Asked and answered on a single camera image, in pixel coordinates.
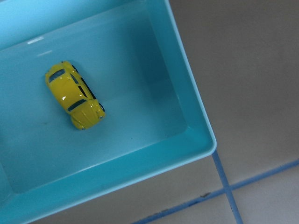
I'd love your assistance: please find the yellow beetle toy car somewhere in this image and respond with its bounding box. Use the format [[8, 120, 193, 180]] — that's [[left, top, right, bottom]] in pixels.
[[45, 61, 106, 130]]

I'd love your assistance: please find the turquoise plastic bin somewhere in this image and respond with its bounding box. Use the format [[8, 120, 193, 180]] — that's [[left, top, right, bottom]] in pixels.
[[0, 0, 217, 224]]

